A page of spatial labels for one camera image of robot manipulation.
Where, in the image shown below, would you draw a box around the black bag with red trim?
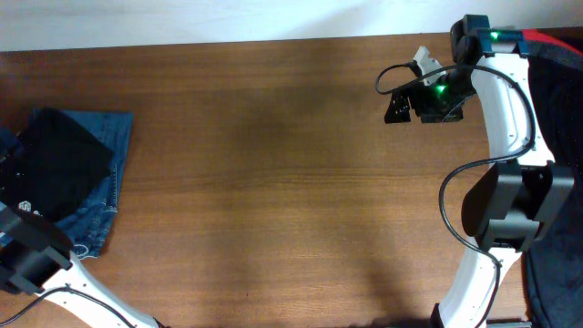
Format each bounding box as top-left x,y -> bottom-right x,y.
524,29 -> 582,327

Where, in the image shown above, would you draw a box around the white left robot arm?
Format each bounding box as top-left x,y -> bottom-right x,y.
1,206 -> 163,328

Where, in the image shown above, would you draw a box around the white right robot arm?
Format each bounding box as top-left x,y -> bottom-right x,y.
385,46 -> 575,327

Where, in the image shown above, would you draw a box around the blue denim jeans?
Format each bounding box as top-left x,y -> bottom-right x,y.
56,110 -> 133,260

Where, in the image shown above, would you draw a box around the dark green polo shirt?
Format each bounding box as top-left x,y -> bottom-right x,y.
1,108 -> 113,221

